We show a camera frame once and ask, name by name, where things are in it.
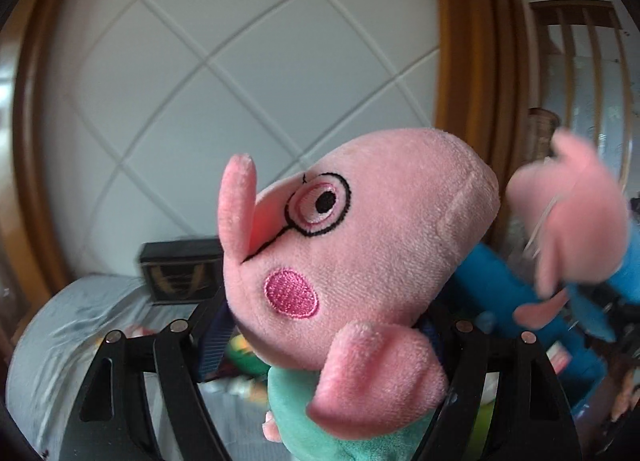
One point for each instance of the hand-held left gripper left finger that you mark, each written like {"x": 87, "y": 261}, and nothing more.
{"x": 215, "y": 341}

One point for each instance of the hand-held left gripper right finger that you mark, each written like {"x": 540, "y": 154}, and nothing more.
{"x": 465, "y": 356}

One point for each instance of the blue plastic crate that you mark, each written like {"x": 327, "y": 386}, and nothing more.
{"x": 485, "y": 281}

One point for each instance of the pig plush with green body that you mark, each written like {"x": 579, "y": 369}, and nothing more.
{"x": 375, "y": 251}

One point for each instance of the pig plush with blue body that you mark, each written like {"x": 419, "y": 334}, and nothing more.
{"x": 575, "y": 211}

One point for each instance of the green and yellow plush toy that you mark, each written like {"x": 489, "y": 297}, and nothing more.
{"x": 245, "y": 358}

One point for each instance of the black gift bag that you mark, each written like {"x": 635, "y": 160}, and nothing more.
{"x": 170, "y": 276}

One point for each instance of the grey printed bed sheet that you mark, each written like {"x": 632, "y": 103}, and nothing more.
{"x": 75, "y": 321}

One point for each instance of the white padded headboard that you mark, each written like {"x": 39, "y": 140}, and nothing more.
{"x": 200, "y": 66}

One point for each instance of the wooden headboard frame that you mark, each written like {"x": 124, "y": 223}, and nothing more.
{"x": 475, "y": 41}

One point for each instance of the wooden slatted frame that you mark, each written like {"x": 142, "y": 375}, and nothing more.
{"x": 565, "y": 41}

